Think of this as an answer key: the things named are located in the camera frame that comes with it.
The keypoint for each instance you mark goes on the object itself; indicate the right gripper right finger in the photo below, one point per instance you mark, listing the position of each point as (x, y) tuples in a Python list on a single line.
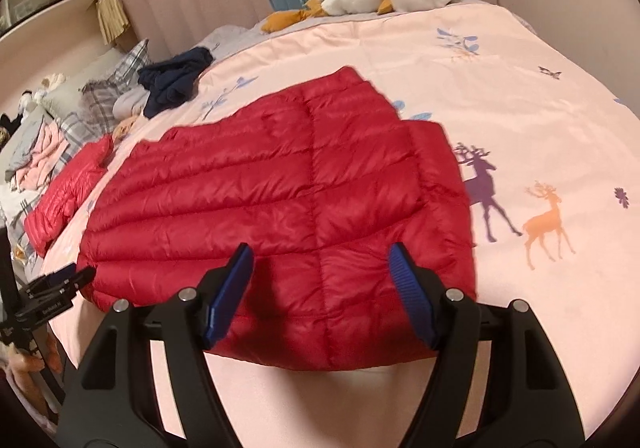
[(527, 402)]

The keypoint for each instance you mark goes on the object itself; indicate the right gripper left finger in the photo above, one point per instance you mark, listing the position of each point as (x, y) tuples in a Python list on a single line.
[(114, 400)]

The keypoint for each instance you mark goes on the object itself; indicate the red down jacket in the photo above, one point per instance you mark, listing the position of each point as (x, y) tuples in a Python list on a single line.
[(66, 193), (320, 180)]

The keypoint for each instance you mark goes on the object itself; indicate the pink clothes pile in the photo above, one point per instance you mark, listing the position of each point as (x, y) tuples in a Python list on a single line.
[(47, 151)]

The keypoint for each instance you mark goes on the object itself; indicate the person left hand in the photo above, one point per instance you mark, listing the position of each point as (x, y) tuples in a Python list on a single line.
[(22, 366)]

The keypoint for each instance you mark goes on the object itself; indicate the folded red down jacket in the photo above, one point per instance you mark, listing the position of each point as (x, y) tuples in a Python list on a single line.
[(66, 193)]

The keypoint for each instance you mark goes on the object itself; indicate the orange cloth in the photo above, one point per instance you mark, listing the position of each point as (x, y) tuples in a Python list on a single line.
[(123, 128)]

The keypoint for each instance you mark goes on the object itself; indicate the small plush toys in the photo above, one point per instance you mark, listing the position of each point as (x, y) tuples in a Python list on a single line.
[(30, 99)]

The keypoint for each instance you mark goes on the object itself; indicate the plaid pillow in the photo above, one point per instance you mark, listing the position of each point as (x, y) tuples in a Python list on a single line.
[(92, 119)]

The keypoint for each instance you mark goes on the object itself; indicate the beige pillow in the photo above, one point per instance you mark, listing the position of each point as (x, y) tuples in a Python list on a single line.
[(65, 98)]

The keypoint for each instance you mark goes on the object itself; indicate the light grey garment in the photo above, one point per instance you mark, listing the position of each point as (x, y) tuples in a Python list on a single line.
[(131, 103)]

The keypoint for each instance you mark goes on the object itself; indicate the pink deer print duvet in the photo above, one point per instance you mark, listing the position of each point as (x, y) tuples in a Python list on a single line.
[(492, 84)]

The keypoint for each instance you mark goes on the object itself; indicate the navy blue garment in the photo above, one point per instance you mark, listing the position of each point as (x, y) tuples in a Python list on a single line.
[(170, 83)]

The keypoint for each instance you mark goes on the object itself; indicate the yellow tassel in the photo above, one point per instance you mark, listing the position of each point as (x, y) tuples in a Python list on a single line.
[(112, 19)]

